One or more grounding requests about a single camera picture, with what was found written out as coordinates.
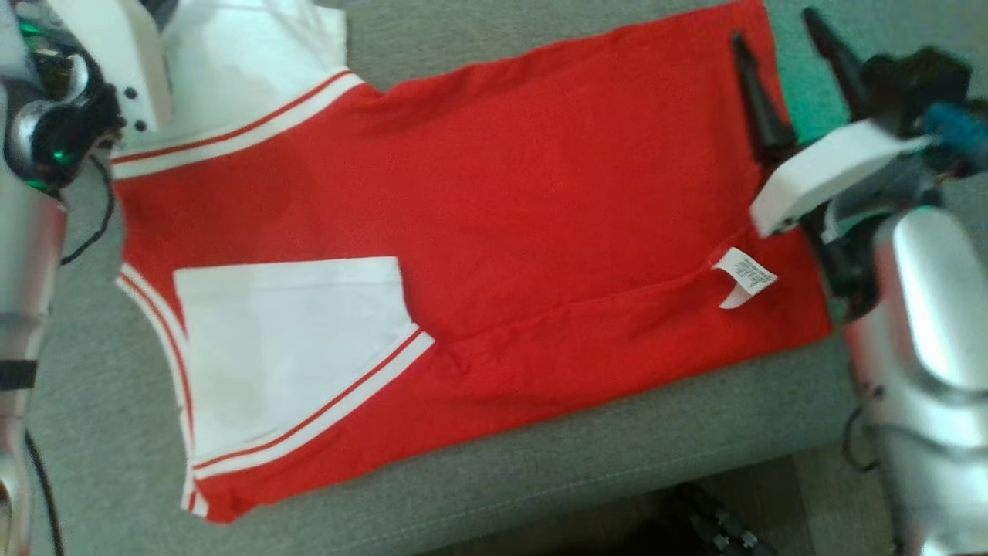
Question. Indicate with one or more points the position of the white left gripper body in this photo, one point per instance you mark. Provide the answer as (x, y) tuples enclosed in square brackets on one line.
[(116, 54)]

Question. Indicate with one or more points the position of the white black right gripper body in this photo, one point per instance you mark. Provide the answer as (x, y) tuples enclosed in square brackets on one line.
[(826, 174)]

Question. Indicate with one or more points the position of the white and grey left arm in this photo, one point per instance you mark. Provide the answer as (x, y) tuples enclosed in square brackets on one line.
[(31, 270)]

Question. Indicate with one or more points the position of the white and grey right arm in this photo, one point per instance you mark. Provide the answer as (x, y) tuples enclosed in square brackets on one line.
[(926, 347)]

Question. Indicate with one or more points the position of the black wheeled robot base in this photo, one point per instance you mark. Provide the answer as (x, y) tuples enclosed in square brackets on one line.
[(718, 529)]

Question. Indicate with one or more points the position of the red jersey with lettering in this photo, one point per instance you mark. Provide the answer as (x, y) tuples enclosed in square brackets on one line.
[(540, 193)]

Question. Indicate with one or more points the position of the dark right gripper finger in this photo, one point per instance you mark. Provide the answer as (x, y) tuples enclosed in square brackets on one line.
[(764, 108), (841, 66)]

